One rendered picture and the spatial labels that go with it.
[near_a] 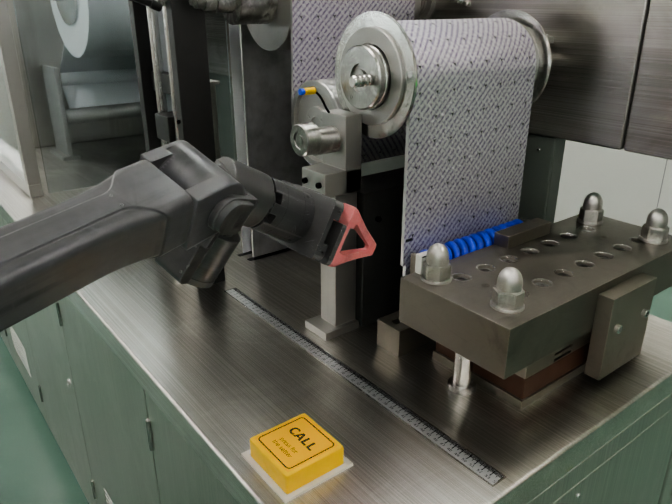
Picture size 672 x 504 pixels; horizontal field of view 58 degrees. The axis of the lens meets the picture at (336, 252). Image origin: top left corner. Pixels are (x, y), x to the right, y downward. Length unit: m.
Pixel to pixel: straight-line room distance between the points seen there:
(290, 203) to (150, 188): 0.17
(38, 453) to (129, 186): 1.81
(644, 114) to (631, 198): 2.71
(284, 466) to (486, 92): 0.51
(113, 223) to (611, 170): 3.34
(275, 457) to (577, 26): 0.71
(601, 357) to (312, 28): 0.58
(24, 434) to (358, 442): 1.78
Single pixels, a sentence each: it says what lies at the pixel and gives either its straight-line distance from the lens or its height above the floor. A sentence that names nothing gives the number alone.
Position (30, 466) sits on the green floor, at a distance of 2.21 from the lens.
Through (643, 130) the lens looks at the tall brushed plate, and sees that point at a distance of 0.94.
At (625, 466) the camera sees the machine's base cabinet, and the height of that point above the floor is 0.78.
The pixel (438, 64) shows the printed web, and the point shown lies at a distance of 0.76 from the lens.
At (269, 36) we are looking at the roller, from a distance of 0.97.
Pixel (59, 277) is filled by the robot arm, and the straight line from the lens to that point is 0.45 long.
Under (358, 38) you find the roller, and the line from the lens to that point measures 0.78.
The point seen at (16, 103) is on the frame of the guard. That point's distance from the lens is 1.58.
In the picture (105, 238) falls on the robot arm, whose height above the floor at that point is 1.18.
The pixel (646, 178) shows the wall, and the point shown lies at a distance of 3.58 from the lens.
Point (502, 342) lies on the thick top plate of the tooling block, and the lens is 0.65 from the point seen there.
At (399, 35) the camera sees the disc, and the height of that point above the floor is 1.30.
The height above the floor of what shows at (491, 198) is 1.08.
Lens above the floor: 1.34
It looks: 22 degrees down
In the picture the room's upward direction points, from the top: straight up
